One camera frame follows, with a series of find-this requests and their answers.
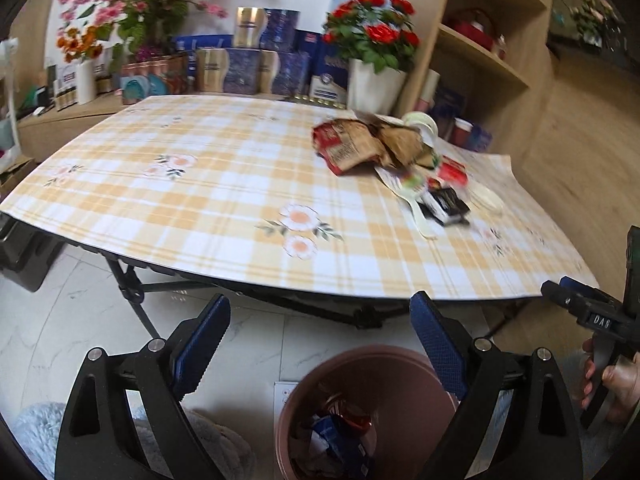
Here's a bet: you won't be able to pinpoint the brown snack bag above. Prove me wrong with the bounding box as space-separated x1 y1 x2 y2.
312 116 437 177

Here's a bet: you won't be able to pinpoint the white faceted flower pot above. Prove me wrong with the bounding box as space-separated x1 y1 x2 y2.
347 58 408 116

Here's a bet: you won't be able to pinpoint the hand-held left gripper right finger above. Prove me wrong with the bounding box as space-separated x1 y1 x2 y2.
410 291 583 480

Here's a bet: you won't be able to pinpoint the pink artificial blossom arrangement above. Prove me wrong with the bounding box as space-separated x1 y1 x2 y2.
57 0 228 61

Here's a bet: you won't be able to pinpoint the orange checked floral tablecloth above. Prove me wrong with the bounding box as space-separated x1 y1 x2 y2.
0 95 601 306

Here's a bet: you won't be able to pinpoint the black packet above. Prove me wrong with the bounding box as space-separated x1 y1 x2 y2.
422 189 472 226

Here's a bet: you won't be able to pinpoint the grey fluffy rug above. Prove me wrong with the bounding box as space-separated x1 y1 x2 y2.
12 402 256 480

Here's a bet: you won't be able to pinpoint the red cigarette box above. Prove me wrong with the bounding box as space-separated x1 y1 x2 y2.
437 156 470 187

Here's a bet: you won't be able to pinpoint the red artificial rose plant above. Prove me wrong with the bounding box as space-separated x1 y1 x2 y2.
322 0 421 73

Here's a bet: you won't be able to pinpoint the instant noodle cup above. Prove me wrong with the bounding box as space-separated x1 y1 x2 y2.
400 111 441 148

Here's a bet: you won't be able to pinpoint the white ribbed vase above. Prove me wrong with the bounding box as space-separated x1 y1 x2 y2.
75 57 97 106

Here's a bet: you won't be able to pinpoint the small potted plant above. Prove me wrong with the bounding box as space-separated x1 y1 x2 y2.
570 0 623 53

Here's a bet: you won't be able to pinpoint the flat blue box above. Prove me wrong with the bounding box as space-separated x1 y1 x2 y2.
172 34 236 56

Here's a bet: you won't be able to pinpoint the dark blue cardboard box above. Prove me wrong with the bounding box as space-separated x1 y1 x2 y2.
310 415 373 467

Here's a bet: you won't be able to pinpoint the red soda can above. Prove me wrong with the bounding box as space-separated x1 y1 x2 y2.
325 394 373 431

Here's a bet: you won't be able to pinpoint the white plastic spoon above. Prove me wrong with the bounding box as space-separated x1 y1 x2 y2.
400 192 440 241

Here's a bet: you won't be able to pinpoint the small white blue box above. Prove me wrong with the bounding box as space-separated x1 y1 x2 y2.
310 74 349 106

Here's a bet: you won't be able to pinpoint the small light blue box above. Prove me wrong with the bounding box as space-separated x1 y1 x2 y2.
470 125 493 153

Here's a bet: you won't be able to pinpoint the white paper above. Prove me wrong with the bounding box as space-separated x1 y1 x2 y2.
290 410 326 463

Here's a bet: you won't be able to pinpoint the decorated metal tin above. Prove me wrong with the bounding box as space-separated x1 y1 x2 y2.
120 55 191 106

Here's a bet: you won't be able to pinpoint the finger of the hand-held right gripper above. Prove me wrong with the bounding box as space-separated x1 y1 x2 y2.
541 276 623 333

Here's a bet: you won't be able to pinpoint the wooden shelf unit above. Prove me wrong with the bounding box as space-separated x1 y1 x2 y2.
395 0 556 156

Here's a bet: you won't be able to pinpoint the orange artificial flowers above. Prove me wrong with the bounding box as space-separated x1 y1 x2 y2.
56 27 103 63

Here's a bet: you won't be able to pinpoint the stack of pastel cups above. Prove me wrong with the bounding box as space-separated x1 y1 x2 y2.
417 70 441 111

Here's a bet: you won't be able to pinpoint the black storage case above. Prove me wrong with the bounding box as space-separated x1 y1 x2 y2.
0 224 67 293

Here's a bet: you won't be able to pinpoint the red gift basket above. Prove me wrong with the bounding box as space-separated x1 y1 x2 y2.
445 7 501 51

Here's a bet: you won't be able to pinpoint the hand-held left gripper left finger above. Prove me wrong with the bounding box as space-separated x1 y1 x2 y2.
54 294 232 480

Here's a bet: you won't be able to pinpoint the brown plastic bin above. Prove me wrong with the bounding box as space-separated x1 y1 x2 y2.
274 344 463 480

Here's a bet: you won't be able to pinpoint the blue printed box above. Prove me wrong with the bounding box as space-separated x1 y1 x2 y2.
435 87 468 121

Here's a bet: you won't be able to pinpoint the black folding table frame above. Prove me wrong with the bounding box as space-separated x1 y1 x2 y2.
65 245 506 333

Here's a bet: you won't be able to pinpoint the pile of bags and packets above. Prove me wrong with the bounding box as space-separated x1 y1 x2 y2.
0 110 36 198

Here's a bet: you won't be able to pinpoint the person's right hand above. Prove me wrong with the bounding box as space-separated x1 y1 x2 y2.
581 339 640 426

